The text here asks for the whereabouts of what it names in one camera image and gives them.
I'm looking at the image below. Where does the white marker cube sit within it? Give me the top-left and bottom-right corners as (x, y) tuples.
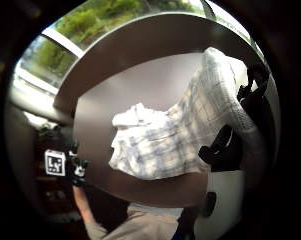
(44, 149), (67, 177)

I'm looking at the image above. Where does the the person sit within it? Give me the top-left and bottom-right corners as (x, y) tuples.
(84, 203), (192, 240)

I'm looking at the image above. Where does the white window frame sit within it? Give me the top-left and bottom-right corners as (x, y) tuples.
(10, 26), (86, 101)

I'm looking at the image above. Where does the white plaid cloth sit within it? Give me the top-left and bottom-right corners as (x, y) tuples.
(108, 46), (269, 183)

